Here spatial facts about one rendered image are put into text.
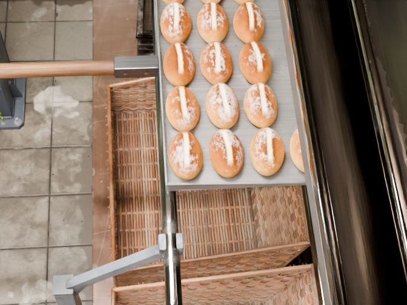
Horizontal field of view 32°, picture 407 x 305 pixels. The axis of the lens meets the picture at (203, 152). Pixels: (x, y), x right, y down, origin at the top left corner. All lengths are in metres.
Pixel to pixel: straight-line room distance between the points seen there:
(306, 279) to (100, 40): 1.04
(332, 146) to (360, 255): 0.19
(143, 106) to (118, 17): 0.37
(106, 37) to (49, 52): 0.74
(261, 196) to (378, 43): 0.85
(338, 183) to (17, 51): 2.08
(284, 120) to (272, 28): 0.23
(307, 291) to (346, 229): 0.59
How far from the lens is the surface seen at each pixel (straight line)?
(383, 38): 1.20
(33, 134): 2.80
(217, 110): 1.39
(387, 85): 1.17
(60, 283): 1.53
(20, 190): 2.70
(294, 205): 1.76
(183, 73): 1.43
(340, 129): 1.19
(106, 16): 2.34
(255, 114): 1.40
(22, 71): 1.48
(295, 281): 1.75
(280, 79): 1.50
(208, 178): 1.36
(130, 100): 2.07
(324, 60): 1.26
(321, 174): 1.11
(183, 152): 1.33
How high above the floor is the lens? 2.40
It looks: 62 degrees down
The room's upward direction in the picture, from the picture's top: 7 degrees clockwise
